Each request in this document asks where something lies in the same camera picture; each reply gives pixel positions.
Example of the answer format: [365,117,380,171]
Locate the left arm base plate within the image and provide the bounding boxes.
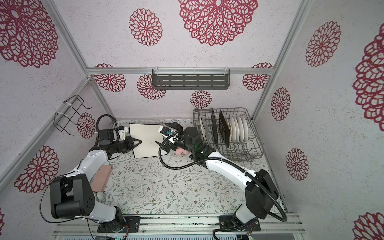
[97,216,141,234]

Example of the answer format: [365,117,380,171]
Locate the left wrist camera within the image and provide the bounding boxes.
[118,126,129,140]

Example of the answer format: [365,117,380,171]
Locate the white alarm clock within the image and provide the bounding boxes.
[96,192,106,202]

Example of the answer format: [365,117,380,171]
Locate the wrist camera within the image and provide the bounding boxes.
[158,126,175,138]
[118,126,129,140]

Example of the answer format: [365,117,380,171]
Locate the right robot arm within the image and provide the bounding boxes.
[158,122,288,227]

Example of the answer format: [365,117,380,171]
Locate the white square plate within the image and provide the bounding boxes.
[129,123,163,159]
[199,116,207,143]

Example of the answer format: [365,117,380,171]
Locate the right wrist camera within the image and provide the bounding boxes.
[158,126,175,138]

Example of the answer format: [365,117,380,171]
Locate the aluminium mounting rail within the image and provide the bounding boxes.
[52,214,306,238]

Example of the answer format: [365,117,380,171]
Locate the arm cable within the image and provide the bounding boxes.
[95,113,120,142]
[158,133,288,223]

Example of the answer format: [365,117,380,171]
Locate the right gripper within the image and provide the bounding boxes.
[157,123,197,157]

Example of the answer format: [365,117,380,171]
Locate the grey wire dish rack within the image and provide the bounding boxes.
[193,108,264,163]

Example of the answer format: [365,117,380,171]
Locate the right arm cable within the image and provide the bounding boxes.
[158,133,288,223]

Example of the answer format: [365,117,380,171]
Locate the black square plate right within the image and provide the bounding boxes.
[219,110,231,148]

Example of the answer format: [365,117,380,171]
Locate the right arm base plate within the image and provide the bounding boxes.
[219,215,261,232]

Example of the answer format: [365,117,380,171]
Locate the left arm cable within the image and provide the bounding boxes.
[95,113,120,142]

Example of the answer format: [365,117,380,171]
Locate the grey wall shelf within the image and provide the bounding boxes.
[152,69,231,90]

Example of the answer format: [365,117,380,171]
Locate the pink plush pig toy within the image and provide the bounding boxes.
[174,126,193,157]

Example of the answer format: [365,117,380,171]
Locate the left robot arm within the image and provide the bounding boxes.
[49,129,142,226]

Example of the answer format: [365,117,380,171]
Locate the black wire wall hook rack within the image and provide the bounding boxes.
[53,95,91,136]

